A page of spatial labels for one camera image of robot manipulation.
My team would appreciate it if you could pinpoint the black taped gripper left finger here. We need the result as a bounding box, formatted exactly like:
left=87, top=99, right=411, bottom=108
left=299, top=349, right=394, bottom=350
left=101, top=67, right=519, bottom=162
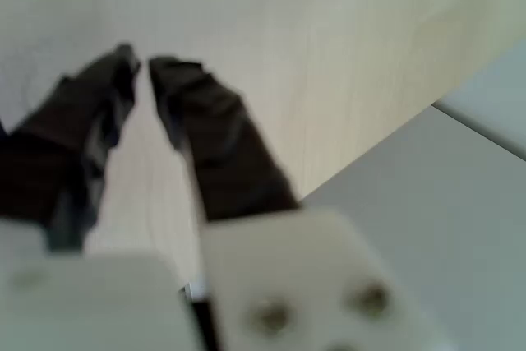
left=0, top=42, right=142, bottom=251

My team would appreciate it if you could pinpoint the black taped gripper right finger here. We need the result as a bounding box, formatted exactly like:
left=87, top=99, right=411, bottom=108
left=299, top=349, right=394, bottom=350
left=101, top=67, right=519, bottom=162
left=147, top=56, right=451, bottom=351

